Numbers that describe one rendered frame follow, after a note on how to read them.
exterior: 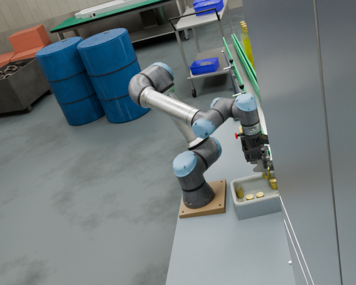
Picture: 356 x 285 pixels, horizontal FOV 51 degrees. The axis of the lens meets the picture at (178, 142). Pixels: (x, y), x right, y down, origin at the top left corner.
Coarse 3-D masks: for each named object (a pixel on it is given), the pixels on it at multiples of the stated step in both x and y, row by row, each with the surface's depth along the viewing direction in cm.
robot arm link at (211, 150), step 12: (144, 72) 164; (156, 72) 165; (168, 72) 169; (156, 84) 164; (168, 84) 167; (168, 96) 169; (192, 132) 172; (192, 144) 173; (204, 144) 172; (216, 144) 176; (204, 156) 170; (216, 156) 175
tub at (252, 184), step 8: (248, 176) 170; (256, 176) 169; (272, 176) 169; (232, 184) 169; (240, 184) 171; (248, 184) 171; (256, 184) 171; (264, 184) 171; (232, 192) 164; (248, 192) 172; (256, 192) 170; (264, 192) 169; (272, 192) 167; (248, 200) 157; (256, 200) 156
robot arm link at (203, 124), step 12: (132, 84) 160; (144, 84) 159; (132, 96) 159; (144, 96) 156; (156, 96) 154; (156, 108) 154; (168, 108) 149; (180, 108) 147; (192, 108) 146; (180, 120) 148; (192, 120) 143; (204, 120) 140; (216, 120) 142; (204, 132) 139
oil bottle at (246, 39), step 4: (244, 28) 258; (244, 32) 260; (244, 36) 262; (248, 36) 260; (244, 40) 261; (248, 40) 261; (244, 44) 264; (248, 44) 262; (248, 48) 264; (248, 52) 265; (248, 56) 267; (252, 56) 267; (252, 60) 268; (252, 64) 270
